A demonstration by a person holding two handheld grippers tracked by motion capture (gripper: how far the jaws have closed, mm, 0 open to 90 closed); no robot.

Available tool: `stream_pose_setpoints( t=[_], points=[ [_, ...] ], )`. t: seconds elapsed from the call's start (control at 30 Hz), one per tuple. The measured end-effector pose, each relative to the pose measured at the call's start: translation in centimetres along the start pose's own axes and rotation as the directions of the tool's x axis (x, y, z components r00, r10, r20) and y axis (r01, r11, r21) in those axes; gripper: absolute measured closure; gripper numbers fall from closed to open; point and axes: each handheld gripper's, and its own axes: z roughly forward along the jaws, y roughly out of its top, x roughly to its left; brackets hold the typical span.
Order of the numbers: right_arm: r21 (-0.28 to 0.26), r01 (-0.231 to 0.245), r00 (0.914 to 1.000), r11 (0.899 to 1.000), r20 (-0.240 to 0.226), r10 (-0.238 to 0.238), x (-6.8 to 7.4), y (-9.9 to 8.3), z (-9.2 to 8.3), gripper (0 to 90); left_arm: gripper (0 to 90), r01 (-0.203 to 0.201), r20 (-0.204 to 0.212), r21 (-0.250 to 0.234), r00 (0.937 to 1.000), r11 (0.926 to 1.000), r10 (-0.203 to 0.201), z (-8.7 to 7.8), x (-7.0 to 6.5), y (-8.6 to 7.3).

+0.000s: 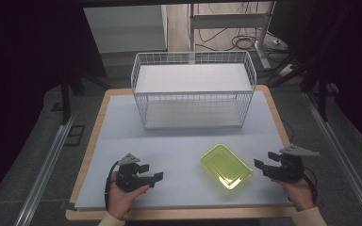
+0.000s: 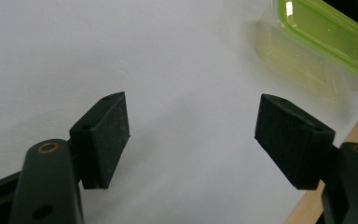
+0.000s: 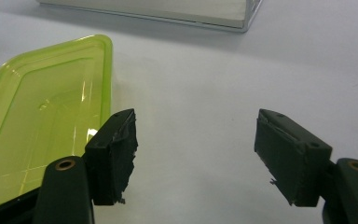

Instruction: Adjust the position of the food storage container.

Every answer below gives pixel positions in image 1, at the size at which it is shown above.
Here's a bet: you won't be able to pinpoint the person's right hand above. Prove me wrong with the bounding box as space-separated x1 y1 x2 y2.
272 174 317 212

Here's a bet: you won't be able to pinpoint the yellow-green plastic tray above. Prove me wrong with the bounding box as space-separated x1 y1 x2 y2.
200 143 255 191

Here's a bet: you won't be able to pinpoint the black stand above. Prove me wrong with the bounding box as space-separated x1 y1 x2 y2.
58 70 87 125
269 55 332 122

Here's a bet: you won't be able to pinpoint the aluminium floor rail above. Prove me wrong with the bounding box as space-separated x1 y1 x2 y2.
13 113 76 226
304 91 362 226

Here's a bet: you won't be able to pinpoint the white power strip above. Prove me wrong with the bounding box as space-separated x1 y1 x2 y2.
277 63 294 77

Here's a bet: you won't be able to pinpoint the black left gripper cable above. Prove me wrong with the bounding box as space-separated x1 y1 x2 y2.
104 160 121 212

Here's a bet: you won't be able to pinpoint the pale blue table mat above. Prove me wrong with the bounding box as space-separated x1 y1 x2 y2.
74 90 293 210

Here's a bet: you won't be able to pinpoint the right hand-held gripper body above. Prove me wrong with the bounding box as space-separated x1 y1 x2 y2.
262 144 321 184

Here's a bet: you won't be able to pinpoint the black floor socket frame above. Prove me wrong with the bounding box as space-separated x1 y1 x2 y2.
64 124 86 148

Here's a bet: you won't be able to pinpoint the white wire shelf rack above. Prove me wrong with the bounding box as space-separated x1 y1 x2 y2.
130 51 258 131

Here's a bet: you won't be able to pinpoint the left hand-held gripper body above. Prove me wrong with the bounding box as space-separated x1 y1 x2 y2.
116 153 156 193

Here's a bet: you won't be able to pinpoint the black floor cables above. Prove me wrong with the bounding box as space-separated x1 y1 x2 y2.
196 27 288 55

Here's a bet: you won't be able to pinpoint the white metal desk frame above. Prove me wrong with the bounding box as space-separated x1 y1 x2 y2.
188 1 278 71

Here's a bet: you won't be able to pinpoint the person's left hand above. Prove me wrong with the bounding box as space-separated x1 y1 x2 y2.
107 171 152 221

